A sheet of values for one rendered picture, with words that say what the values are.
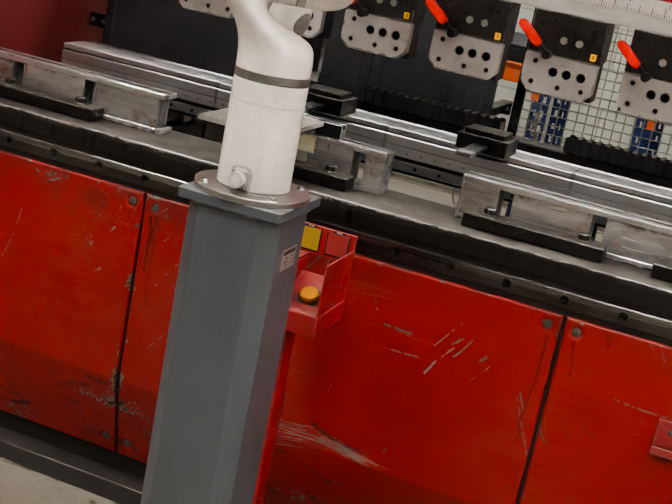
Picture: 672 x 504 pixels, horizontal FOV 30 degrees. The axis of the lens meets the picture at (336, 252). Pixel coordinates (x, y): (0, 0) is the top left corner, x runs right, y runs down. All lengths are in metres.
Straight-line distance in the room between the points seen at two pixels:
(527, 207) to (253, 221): 0.86
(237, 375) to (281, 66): 0.50
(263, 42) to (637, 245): 1.02
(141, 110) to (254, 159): 1.03
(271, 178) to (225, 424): 0.41
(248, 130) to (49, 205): 1.10
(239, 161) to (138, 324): 1.02
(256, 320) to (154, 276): 0.89
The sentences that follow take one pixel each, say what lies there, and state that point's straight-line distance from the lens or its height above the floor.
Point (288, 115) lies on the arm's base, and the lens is 1.96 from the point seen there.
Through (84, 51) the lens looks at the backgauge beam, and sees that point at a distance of 3.33.
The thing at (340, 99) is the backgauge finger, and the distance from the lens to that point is 2.98.
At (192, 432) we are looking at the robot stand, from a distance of 2.10.
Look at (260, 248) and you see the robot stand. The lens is 1.97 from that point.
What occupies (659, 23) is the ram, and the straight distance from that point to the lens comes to 2.57.
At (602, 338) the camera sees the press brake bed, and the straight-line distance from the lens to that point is 2.56.
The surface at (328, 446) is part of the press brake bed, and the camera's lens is 2.80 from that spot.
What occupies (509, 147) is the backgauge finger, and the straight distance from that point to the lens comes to 2.88.
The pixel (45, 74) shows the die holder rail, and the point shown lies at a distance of 3.09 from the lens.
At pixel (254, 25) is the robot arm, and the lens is 1.93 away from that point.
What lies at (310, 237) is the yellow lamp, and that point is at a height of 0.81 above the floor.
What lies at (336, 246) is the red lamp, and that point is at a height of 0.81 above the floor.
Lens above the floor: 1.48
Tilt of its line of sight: 16 degrees down
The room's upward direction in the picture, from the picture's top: 11 degrees clockwise
